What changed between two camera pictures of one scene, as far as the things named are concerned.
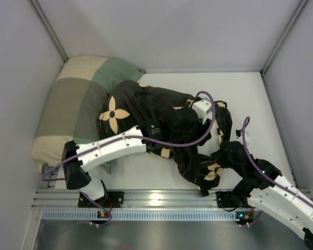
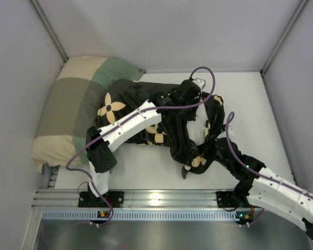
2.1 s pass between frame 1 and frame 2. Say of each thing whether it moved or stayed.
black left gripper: moved
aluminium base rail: stayed
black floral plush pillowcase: moved
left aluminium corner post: stayed
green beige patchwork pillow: stayed
